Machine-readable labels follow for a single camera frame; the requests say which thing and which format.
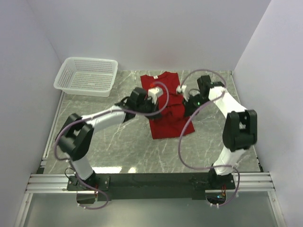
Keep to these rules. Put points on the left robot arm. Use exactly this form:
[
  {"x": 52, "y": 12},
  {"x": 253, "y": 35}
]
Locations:
[{"x": 76, "y": 134}]

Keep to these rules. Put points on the black base beam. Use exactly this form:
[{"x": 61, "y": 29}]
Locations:
[{"x": 161, "y": 185}]

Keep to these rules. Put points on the aluminium frame rail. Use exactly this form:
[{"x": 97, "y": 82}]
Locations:
[{"x": 41, "y": 182}]

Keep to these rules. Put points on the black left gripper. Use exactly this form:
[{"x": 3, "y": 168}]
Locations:
[{"x": 154, "y": 107}]

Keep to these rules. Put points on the red t shirt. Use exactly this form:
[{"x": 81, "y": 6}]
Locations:
[{"x": 172, "y": 120}]

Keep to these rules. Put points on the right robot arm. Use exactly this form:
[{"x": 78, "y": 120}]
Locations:
[{"x": 239, "y": 132}]

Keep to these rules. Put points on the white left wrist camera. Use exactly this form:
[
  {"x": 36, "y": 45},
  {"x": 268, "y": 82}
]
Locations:
[{"x": 154, "y": 92}]

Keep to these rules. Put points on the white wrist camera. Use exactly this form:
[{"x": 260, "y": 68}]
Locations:
[
  {"x": 184, "y": 91},
  {"x": 154, "y": 92}
]

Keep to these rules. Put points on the white plastic basket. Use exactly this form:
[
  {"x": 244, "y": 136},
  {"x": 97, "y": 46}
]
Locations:
[{"x": 86, "y": 76}]

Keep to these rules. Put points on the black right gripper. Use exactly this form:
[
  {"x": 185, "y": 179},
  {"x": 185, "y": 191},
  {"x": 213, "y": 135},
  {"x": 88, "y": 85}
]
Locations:
[{"x": 189, "y": 108}]

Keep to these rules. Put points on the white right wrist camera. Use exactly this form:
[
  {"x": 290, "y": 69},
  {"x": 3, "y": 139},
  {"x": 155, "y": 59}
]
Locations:
[{"x": 184, "y": 91}]

